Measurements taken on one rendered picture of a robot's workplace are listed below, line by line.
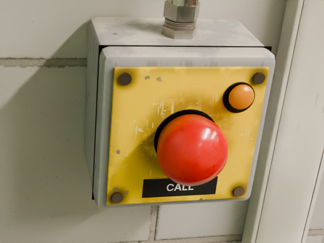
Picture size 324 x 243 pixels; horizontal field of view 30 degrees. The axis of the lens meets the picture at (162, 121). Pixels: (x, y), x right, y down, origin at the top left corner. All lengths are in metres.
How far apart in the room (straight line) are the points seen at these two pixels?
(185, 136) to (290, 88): 0.12
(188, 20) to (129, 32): 0.04
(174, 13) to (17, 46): 0.10
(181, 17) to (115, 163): 0.09
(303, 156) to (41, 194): 0.19
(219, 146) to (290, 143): 0.13
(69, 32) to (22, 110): 0.06
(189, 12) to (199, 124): 0.07
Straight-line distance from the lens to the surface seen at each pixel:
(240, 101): 0.34
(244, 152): 0.37
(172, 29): 0.35
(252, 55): 0.34
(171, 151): 0.32
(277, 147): 0.44
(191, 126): 0.32
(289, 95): 0.43
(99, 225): 0.46
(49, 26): 0.39
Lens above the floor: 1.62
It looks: 27 degrees down
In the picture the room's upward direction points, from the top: 6 degrees clockwise
